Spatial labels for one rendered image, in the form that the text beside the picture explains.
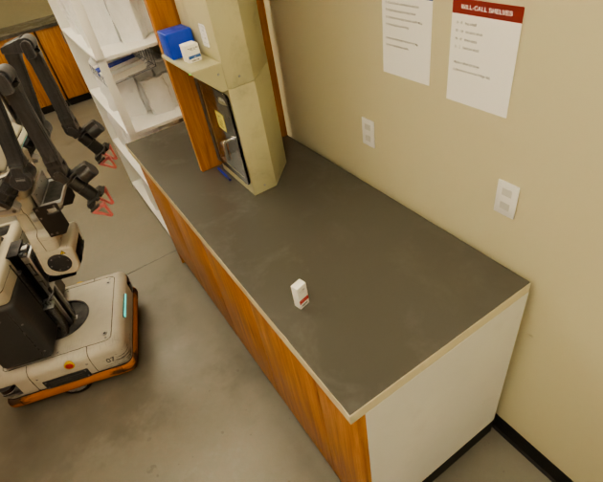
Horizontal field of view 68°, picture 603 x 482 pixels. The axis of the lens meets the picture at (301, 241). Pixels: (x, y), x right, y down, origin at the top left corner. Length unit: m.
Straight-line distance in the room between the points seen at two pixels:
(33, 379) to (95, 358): 0.31
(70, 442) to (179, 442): 0.57
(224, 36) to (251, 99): 0.25
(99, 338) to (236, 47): 1.63
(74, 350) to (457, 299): 1.93
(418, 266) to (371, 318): 0.27
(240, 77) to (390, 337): 1.05
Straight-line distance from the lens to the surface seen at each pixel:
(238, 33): 1.71
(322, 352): 1.30
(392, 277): 1.48
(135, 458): 2.45
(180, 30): 1.85
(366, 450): 1.42
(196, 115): 2.12
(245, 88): 1.76
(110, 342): 2.54
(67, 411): 2.78
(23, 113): 1.90
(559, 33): 1.23
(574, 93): 1.24
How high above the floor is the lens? 2.00
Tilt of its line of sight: 40 degrees down
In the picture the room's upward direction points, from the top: 11 degrees counter-clockwise
